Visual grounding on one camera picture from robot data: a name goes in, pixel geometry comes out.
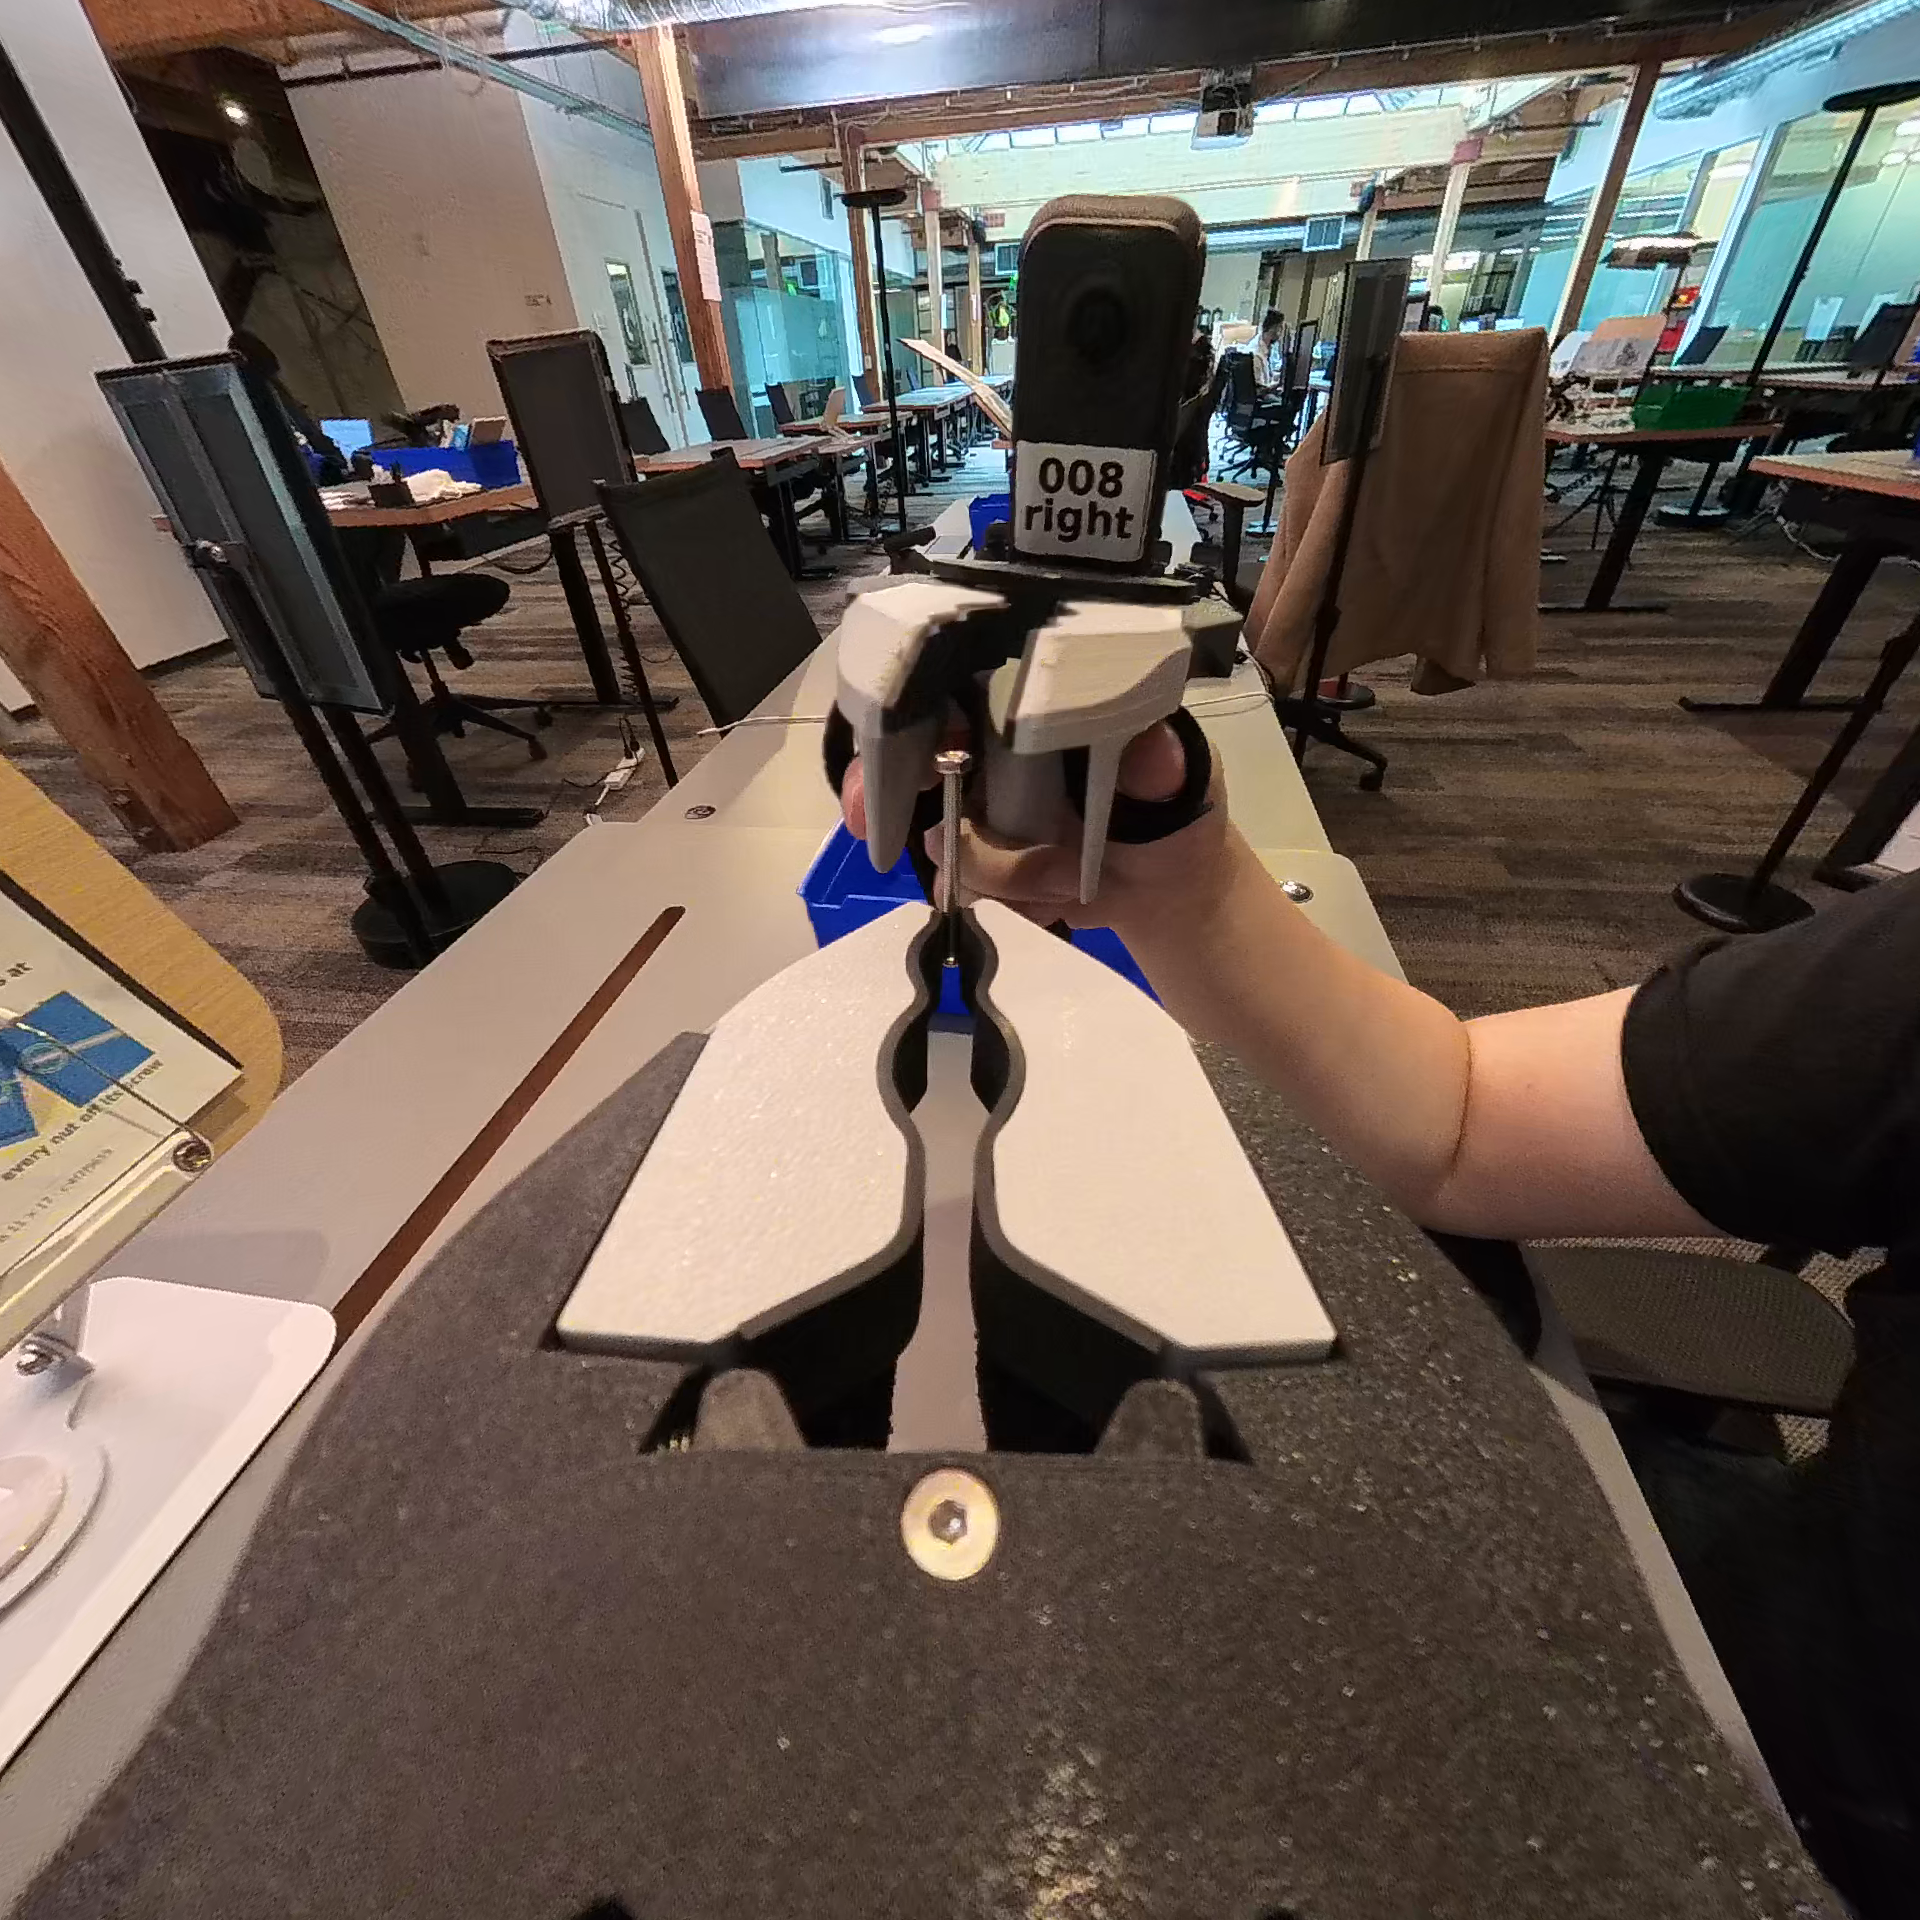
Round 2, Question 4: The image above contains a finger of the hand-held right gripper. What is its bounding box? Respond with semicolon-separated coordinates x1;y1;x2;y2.
987;604;1198;905
834;580;1008;875

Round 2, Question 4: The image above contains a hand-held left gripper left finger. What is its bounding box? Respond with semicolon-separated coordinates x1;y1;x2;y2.
555;904;939;1360

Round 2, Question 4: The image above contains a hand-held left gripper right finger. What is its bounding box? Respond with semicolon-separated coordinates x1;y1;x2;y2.
963;897;1340;1375

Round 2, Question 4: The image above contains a long metal screw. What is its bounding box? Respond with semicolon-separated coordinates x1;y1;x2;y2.
930;750;974;965

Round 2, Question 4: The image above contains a person's right forearm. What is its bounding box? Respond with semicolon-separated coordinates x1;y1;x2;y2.
1113;817;1651;1247

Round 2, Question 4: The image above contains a wooden office desk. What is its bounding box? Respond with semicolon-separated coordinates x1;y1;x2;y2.
1681;451;1920;711
1540;423;1787;615
320;479;637;826

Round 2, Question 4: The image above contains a person's right hand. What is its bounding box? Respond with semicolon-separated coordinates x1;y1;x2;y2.
841;720;1251;965

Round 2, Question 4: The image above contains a black monitor on floor stand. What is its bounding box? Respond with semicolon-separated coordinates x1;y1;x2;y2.
91;351;522;965
487;327;680;791
1286;259;1417;795

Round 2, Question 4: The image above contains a tan jacket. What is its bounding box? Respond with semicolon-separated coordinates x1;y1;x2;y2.
1243;327;1548;697

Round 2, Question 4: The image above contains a wooden column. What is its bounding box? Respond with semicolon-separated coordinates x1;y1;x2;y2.
629;24;735;396

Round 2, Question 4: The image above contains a black swivel office chair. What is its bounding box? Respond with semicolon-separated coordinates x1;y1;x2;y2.
364;570;551;767

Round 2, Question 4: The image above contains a grey mesh office chair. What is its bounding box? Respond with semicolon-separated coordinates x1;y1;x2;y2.
1526;1234;1858;1464

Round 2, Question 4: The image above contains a person's black clothing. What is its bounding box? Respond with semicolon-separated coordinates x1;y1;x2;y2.
1621;869;1920;1920

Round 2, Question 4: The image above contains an instruction sign on white stand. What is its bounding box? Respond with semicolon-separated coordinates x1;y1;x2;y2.
0;750;337;1780

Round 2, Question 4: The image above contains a slanted wooden beam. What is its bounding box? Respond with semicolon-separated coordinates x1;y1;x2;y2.
0;468;240;855

